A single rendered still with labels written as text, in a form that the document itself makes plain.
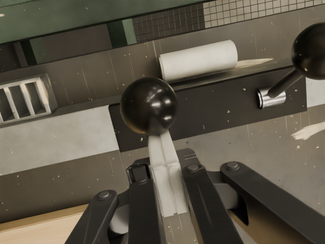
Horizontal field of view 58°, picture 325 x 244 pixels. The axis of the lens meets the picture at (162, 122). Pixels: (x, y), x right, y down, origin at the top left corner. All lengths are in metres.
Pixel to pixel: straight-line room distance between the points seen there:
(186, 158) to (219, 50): 0.17
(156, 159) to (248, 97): 0.17
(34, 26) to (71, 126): 0.14
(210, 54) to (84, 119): 0.14
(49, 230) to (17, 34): 0.24
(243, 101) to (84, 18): 0.21
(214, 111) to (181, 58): 0.06
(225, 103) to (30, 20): 0.25
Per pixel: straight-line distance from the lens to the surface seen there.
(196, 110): 0.30
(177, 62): 0.31
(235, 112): 0.31
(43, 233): 0.41
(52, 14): 0.39
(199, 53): 0.31
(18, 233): 0.41
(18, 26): 0.40
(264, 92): 0.30
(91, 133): 0.31
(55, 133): 0.32
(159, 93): 0.17
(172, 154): 0.16
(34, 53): 1.82
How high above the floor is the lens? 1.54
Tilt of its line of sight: 27 degrees down
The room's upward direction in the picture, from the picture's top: 88 degrees clockwise
